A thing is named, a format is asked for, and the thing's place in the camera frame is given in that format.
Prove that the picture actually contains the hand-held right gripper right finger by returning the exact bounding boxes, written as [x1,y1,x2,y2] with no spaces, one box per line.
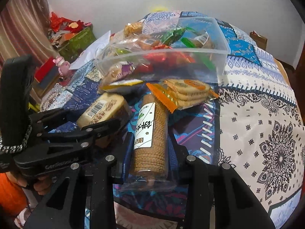
[170,145,276,229]

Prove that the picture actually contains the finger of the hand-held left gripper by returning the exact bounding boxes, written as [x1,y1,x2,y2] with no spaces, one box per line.
[14,119,122,166]
[29,108,73,134]

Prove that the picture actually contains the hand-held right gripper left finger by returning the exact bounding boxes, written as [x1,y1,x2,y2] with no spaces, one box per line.
[24,131,136,229]

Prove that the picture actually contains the tan biscuit packet with barcode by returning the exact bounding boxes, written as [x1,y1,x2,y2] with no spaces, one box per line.
[76,93,131,134]

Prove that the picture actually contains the round biscuit tube packet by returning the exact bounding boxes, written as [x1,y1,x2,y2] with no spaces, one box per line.
[119,93,177,192]

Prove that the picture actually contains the red snack packet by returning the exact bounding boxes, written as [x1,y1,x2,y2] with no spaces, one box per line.
[142,52,199,73]

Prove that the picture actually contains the labelled clear fried snack packet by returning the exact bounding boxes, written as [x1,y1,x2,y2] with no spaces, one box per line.
[132,34,163,51]

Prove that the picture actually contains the clear plastic container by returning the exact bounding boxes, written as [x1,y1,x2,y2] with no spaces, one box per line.
[92,17,231,84]

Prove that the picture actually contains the green snack packet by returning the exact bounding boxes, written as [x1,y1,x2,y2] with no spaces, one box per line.
[161,26,192,45]

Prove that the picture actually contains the green-edged clear snack packet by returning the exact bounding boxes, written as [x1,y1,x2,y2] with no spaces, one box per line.
[181,30,215,51]

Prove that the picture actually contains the person's left forearm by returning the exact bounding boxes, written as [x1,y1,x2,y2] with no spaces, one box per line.
[0,172,28,211]

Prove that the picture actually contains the person's left hand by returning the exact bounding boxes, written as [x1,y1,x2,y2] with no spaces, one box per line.
[15,175,53,196]

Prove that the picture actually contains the red box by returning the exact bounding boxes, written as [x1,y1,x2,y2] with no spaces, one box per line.
[34,57,60,89]

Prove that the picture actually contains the yellow-edged pastry packet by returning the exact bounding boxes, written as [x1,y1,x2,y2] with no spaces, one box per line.
[98,60,146,94]

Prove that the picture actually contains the pink toy figure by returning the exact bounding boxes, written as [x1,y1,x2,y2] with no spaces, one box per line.
[53,55,70,76]

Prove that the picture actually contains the striped brown curtain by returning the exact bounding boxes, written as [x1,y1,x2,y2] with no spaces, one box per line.
[0,0,52,65]

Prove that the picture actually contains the green patterned box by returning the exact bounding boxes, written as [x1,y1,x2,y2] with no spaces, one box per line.
[58,27,97,61]

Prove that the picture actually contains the orange-edged cracker packet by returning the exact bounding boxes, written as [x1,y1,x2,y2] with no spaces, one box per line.
[146,78,220,114]

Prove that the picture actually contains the pile of red decorations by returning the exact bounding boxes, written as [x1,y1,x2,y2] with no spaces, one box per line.
[49,12,92,46]

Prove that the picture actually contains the printed blanket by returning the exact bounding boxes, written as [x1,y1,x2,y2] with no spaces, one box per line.
[29,10,305,229]

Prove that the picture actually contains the cardboard box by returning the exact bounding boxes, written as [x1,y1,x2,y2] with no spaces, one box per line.
[249,30,268,49]

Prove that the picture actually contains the black white braided strap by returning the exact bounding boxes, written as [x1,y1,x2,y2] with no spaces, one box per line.
[0,123,33,153]

